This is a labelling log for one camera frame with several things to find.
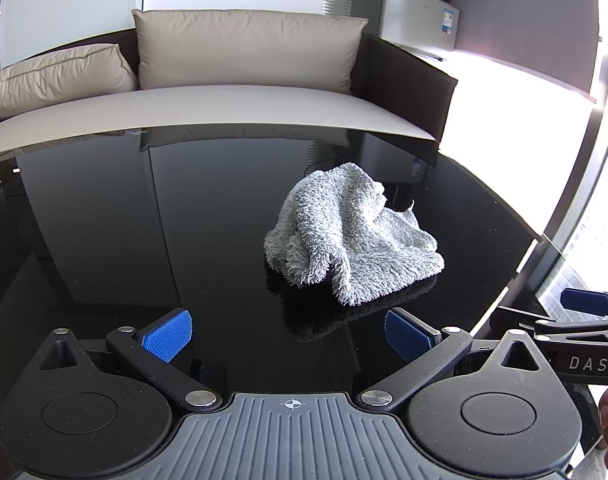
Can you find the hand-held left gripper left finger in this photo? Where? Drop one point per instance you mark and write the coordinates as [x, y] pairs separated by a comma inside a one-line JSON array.
[[166, 335]]

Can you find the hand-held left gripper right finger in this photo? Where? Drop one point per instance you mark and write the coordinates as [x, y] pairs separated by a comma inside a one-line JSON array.
[[409, 337]]

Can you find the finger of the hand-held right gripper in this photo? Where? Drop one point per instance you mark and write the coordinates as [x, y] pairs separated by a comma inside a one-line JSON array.
[[584, 302], [521, 317]]

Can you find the grey fluffy towel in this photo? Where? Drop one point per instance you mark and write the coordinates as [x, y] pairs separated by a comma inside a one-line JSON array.
[[344, 230]]

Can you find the beige and brown sofa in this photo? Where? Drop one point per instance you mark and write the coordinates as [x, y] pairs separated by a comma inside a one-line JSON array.
[[234, 110]]

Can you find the small beige cushion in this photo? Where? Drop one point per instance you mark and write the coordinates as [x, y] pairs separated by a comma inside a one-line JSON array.
[[59, 80]]

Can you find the large beige cushion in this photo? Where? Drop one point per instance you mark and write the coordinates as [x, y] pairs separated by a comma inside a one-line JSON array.
[[244, 50]]

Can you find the silver fridge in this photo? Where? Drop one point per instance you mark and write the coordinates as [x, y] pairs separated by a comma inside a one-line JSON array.
[[409, 15]]

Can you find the window blind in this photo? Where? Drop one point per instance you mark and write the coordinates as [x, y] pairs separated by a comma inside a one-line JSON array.
[[339, 5]]

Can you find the grey window frame post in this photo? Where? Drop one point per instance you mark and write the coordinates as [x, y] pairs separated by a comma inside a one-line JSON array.
[[589, 160]]

